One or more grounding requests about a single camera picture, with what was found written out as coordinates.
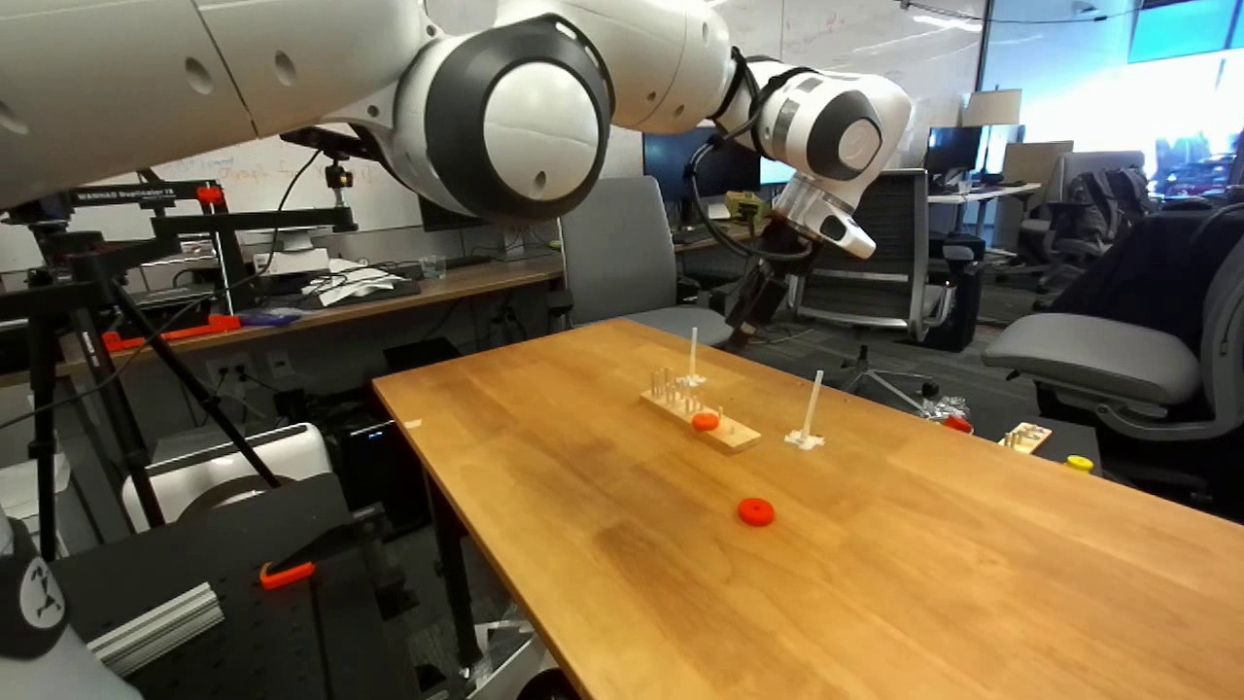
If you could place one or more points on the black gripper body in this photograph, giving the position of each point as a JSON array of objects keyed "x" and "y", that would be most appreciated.
[{"x": 768, "y": 286}]

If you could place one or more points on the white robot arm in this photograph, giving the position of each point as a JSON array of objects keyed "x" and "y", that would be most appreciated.
[{"x": 129, "y": 80}]

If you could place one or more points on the wooden base with clear pegs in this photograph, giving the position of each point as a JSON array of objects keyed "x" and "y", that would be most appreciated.
[{"x": 737, "y": 431}]

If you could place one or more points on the black mesh office chair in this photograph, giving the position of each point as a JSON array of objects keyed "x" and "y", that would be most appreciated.
[{"x": 896, "y": 277}]

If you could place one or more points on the grey tall back chair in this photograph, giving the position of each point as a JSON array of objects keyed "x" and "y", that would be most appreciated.
[{"x": 623, "y": 255}]

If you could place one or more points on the dark computer monitor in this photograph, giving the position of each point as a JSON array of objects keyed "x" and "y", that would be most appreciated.
[{"x": 666, "y": 159}]

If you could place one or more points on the distant black monitor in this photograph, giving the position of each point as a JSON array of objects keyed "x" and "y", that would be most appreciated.
[{"x": 953, "y": 149}]

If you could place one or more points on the beige lampshade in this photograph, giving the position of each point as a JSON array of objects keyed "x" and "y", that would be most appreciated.
[{"x": 996, "y": 106}]

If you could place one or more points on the beige monitor back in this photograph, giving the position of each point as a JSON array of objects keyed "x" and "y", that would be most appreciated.
[{"x": 1035, "y": 159}]

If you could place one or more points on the tan card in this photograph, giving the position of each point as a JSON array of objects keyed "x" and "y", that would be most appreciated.
[{"x": 1029, "y": 435}]

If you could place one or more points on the long wooden desk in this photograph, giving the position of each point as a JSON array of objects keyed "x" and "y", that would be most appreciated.
[{"x": 427, "y": 291}]

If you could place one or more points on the low black table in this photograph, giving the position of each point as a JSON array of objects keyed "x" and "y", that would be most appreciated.
[{"x": 1056, "y": 447}]

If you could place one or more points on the distant black chair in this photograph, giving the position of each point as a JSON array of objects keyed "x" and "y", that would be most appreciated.
[{"x": 1091, "y": 208}]

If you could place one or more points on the grey office chair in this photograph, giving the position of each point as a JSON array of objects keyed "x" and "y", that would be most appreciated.
[{"x": 1101, "y": 360}]

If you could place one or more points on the small yellow block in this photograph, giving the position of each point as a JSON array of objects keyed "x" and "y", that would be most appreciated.
[{"x": 1078, "y": 458}]

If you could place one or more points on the white papers pile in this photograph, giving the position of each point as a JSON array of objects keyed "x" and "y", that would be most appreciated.
[{"x": 344, "y": 280}]

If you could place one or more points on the white plastic bin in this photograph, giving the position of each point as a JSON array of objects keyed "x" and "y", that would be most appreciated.
[{"x": 228, "y": 473}]

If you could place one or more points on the red bar clamp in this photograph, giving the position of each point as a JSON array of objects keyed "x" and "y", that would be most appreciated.
[{"x": 167, "y": 334}]

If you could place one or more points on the aluminium extrusion bar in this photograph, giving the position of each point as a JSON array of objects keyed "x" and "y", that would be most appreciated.
[{"x": 156, "y": 626}]

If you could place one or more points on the black tripod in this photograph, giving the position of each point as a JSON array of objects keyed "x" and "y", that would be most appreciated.
[{"x": 42, "y": 391}]

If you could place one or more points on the black white cap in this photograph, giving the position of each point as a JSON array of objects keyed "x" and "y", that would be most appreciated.
[{"x": 23, "y": 606}]

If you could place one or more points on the tan wrist camera mount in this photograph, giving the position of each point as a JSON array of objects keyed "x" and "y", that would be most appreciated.
[{"x": 740, "y": 208}]

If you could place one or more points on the black bar camera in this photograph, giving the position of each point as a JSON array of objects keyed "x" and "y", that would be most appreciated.
[{"x": 324, "y": 142}]

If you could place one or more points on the wall screen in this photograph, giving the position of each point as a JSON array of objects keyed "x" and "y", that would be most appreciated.
[{"x": 1180, "y": 25}]

